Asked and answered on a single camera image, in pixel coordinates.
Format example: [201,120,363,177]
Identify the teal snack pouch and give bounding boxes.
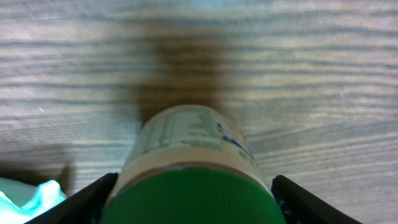
[1,177,67,224]

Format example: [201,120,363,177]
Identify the green lidded jar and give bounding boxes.
[100,105,285,224]

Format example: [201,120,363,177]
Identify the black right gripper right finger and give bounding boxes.
[271,175,361,224]

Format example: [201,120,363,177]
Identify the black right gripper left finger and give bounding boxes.
[27,173,118,224]

